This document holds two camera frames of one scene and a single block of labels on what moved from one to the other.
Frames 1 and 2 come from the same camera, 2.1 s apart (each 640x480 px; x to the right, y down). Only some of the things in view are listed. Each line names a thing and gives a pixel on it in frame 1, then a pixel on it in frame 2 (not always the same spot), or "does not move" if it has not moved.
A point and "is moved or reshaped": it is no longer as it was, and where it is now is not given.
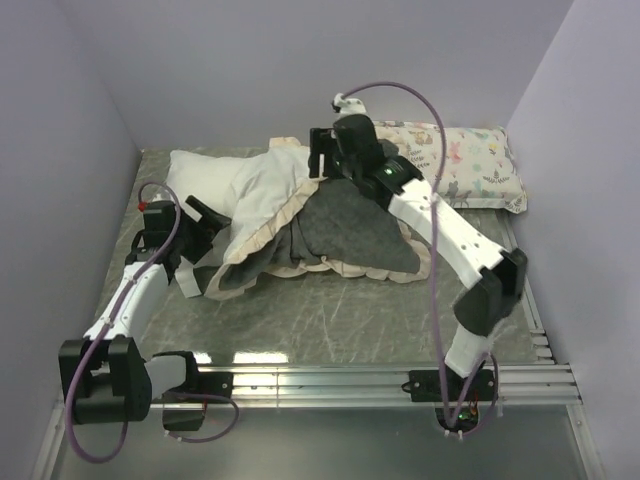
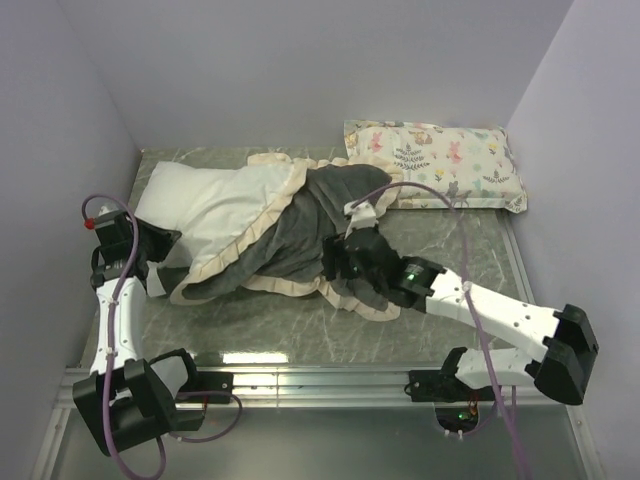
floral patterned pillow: [479, 172] does not move
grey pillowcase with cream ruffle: [288, 221] is moved or reshaped
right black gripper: [322, 142] to [334, 247]
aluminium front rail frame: [546, 382] does not move
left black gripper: [206, 228] to [165, 238]
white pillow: [243, 187] is moved or reshaped
